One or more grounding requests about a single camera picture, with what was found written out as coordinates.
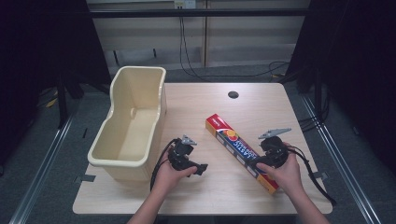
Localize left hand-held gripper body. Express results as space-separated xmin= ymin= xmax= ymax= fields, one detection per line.
xmin=167 ymin=134 xmax=198 ymax=172

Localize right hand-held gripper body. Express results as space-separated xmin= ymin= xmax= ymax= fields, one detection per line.
xmin=257 ymin=127 xmax=292 ymax=169

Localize colourful plastic wrap box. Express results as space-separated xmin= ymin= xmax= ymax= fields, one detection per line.
xmin=205 ymin=113 xmax=280 ymax=196

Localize cream plastic bin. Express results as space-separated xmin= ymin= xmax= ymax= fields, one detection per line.
xmin=87 ymin=65 xmax=168 ymax=183

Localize person's left hand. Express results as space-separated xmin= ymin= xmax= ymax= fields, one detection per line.
xmin=154 ymin=146 xmax=199 ymax=191

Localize person's right hand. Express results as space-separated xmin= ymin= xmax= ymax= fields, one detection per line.
xmin=255 ymin=142 xmax=305 ymax=196

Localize grey tape strip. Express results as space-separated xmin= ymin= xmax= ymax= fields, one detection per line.
xmin=73 ymin=174 xmax=97 ymax=184
xmin=309 ymin=171 xmax=330 ymax=181

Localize black curtain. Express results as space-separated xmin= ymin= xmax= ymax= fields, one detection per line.
xmin=281 ymin=0 xmax=396 ymax=175
xmin=0 ymin=0 xmax=112 ymax=169

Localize black metal stand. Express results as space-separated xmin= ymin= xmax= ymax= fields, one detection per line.
xmin=55 ymin=73 xmax=71 ymax=131

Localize black horizontal bar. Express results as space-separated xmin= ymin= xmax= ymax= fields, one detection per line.
xmin=88 ymin=7 xmax=313 ymax=19

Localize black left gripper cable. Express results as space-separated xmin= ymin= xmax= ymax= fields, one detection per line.
xmin=149 ymin=137 xmax=179 ymax=191

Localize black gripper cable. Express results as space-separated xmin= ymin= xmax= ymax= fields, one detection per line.
xmin=287 ymin=145 xmax=338 ymax=207
xmin=149 ymin=137 xmax=179 ymax=191

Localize black floor cables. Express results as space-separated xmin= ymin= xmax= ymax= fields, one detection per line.
xmin=297 ymin=92 xmax=332 ymax=134

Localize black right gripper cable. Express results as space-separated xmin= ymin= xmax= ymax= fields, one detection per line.
xmin=287 ymin=145 xmax=338 ymax=207

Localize metal floor rail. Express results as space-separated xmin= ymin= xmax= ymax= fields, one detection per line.
xmin=300 ymin=92 xmax=383 ymax=224
xmin=8 ymin=114 xmax=75 ymax=224

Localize black hanging wall cables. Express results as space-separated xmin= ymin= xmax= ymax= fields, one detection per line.
xmin=178 ymin=16 xmax=291 ymax=83

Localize white wall power outlet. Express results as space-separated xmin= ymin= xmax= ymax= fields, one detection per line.
xmin=174 ymin=0 xmax=197 ymax=9

